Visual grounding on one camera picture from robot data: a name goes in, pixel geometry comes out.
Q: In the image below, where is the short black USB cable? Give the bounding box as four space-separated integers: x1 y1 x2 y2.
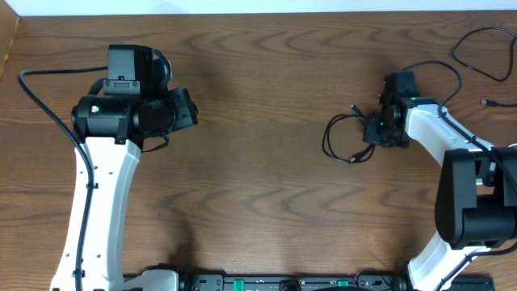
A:
322 103 376 165

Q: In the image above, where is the long thin black cable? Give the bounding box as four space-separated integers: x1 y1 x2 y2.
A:
451 26 517 108

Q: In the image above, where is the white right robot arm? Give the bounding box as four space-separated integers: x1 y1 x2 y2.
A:
364 96 516 290

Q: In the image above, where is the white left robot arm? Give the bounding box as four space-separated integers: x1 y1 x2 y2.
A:
50 87 197 290

